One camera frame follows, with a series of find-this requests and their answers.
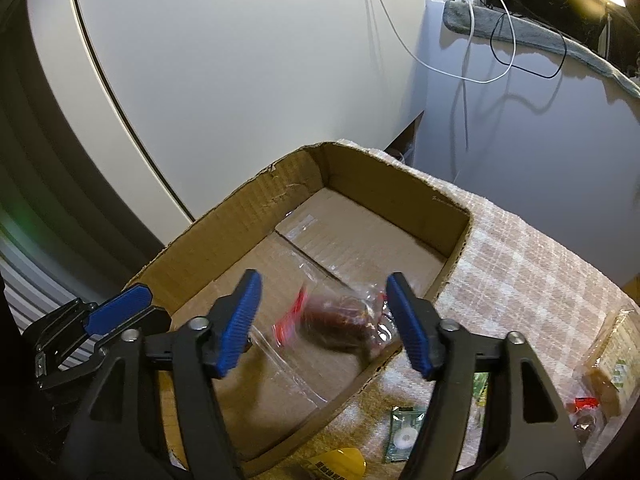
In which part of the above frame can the packaged sponge cake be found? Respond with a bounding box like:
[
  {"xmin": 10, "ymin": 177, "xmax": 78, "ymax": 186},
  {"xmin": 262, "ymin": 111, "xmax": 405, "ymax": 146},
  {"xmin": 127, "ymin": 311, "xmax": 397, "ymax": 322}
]
[{"xmin": 582, "ymin": 307, "xmax": 639, "ymax": 419}]

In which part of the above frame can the dark dried fruit clear bag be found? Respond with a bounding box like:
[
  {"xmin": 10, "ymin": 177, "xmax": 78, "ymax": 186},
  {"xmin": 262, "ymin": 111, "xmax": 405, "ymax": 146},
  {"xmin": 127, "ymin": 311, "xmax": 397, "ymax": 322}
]
[{"xmin": 566, "ymin": 396, "xmax": 605, "ymax": 446}]

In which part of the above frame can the brown cardboard box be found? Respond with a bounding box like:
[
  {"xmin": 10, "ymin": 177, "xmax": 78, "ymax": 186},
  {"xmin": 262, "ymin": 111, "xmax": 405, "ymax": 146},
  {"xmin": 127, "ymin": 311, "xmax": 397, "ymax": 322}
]
[{"xmin": 137, "ymin": 142, "xmax": 472, "ymax": 476}]

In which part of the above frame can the grey windowsill cloth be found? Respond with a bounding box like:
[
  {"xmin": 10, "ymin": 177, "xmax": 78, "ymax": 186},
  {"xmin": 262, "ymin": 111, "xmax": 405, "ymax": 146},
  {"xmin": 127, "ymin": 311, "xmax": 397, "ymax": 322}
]
[{"xmin": 473, "ymin": 6, "xmax": 639, "ymax": 99}]

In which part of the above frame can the white charging cable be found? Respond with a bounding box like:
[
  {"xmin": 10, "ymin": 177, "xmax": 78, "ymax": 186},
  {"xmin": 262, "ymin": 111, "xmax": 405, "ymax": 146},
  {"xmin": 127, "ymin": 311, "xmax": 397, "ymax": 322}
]
[{"xmin": 357, "ymin": 0, "xmax": 516, "ymax": 86}]

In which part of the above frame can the white wardrobe cabinet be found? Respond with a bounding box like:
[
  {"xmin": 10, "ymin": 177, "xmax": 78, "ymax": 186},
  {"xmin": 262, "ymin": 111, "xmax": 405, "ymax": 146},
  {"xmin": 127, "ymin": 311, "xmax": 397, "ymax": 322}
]
[{"xmin": 26, "ymin": 0, "xmax": 425, "ymax": 243}]

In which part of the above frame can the light green candy wrapper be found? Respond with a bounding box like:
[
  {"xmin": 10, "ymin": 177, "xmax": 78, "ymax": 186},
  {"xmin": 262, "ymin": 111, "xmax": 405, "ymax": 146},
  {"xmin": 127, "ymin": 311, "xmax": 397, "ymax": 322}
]
[{"xmin": 472, "ymin": 372, "xmax": 489, "ymax": 408}]

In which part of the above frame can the teal mint ring candy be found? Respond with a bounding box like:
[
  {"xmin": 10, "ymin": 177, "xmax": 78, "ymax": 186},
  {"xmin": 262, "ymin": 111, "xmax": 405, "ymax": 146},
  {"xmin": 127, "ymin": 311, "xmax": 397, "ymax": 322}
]
[{"xmin": 383, "ymin": 406, "xmax": 426, "ymax": 464}]

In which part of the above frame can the yellow blue jelly cup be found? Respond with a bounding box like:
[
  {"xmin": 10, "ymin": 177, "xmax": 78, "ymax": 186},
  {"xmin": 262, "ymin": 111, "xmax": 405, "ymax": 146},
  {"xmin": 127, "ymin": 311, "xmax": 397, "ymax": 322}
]
[{"xmin": 302, "ymin": 448, "xmax": 367, "ymax": 480}]

